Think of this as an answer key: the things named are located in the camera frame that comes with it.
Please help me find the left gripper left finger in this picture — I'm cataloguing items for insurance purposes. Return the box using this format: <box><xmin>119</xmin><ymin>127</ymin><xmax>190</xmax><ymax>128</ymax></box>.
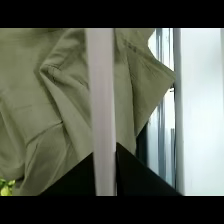
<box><xmin>40</xmin><ymin>151</ymin><xmax>97</xmax><ymax>197</ymax></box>

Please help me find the olive green shirt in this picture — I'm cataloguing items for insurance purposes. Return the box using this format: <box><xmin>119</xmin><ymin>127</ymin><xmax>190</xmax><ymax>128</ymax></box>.
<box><xmin>0</xmin><ymin>28</ymin><xmax>177</xmax><ymax>197</ymax></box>

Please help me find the white clothes hanger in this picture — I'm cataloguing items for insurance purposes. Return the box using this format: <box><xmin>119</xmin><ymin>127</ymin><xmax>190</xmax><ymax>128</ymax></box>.
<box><xmin>85</xmin><ymin>28</ymin><xmax>118</xmax><ymax>197</ymax></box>

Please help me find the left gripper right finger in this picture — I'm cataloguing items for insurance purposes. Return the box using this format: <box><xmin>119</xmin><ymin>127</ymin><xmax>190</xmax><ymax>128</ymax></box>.
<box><xmin>115</xmin><ymin>142</ymin><xmax>183</xmax><ymax>197</ymax></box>

